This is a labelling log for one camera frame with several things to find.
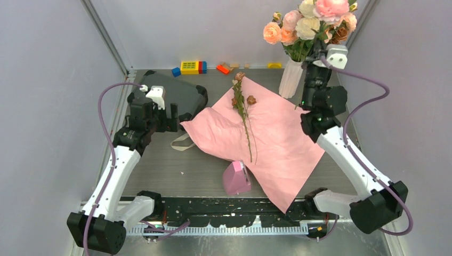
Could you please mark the pink rose flower stem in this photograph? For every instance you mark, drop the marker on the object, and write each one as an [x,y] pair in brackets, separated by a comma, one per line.
[329,11]

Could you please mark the white rose flower stem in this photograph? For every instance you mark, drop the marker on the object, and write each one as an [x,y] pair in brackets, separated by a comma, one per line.
[309,24]

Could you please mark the cream printed ribbon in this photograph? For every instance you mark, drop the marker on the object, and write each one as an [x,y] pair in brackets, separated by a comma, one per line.
[182,143]

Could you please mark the white ribbed vase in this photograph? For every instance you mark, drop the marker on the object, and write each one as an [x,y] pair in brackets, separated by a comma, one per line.
[290,79]

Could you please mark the orange red toy block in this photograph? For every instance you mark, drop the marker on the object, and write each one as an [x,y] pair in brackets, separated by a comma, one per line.
[222,69]

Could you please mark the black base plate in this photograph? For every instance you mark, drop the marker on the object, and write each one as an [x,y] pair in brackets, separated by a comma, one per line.
[233,212]

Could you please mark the peach pink flowers in vase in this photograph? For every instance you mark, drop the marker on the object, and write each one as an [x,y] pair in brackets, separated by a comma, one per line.
[281,30]

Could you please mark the pink paper bouquet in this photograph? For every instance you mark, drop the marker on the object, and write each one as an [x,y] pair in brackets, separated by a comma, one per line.
[271,143]

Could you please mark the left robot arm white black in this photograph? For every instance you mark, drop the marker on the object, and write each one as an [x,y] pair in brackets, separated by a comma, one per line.
[100,225]

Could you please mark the brown bud flower stem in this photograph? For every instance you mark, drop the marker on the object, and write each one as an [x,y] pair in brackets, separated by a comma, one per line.
[241,104]

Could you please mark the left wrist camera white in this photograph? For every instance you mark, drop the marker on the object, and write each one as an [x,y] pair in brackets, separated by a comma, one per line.
[156,94]

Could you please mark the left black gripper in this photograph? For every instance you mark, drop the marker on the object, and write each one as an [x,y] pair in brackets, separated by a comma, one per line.
[163,128]

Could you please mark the red blue toy block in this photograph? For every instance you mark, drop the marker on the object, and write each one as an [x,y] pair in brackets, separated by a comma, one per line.
[202,67]

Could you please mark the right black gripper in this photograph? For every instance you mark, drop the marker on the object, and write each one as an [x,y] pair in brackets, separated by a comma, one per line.
[312,65]

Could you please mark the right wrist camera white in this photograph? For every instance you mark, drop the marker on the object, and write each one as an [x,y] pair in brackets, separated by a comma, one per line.
[337,55]

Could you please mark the aluminium frame rail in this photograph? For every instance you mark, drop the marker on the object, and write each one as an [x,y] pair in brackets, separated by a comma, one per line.
[154,229]

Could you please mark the dark grey hard case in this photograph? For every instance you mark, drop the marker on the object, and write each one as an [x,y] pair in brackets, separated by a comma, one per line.
[189,98]

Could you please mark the small yellow toy block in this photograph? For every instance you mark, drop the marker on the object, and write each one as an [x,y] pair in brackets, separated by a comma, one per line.
[274,65]

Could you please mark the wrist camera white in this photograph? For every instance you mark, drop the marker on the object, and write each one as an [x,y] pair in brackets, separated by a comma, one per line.
[337,55]
[156,94]

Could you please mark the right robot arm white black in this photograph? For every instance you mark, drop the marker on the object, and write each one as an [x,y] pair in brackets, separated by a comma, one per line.
[378,200]

